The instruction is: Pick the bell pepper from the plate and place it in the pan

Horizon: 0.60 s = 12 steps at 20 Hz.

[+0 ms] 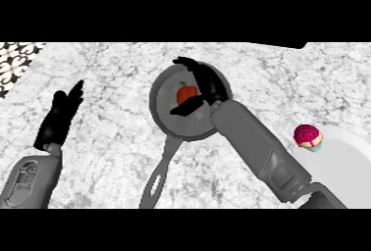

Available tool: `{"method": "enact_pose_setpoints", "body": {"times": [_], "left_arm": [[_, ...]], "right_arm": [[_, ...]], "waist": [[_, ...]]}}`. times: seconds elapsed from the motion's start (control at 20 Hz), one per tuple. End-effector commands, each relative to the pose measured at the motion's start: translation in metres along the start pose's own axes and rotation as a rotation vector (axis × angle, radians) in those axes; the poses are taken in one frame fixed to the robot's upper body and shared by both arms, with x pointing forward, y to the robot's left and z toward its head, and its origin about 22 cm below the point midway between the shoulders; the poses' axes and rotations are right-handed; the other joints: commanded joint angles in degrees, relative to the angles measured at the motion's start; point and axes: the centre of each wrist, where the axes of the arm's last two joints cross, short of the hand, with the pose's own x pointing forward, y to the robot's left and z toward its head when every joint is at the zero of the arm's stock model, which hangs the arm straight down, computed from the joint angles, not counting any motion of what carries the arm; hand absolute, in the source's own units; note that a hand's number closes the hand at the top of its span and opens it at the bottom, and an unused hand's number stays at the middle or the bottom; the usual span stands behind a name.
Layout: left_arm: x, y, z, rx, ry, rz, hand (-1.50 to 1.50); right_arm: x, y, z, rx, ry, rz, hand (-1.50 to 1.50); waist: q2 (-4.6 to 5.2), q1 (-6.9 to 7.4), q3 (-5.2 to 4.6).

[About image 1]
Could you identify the grey frying pan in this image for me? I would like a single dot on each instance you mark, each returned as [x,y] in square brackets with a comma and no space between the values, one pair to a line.
[179,114]

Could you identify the pink frosted cupcake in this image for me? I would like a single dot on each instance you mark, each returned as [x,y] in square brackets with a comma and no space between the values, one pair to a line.
[307,137]

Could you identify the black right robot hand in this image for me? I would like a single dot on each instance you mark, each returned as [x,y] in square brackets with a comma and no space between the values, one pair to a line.
[208,83]

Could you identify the white plate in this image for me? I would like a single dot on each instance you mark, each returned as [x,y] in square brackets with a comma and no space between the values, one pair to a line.
[337,170]

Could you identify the red bell pepper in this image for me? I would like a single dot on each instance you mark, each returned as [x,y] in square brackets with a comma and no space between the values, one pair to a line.
[185,93]

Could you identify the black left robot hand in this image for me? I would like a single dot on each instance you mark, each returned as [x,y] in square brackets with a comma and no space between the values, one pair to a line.
[56,121]

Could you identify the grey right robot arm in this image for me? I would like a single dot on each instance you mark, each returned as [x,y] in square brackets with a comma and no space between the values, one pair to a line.
[263,147]

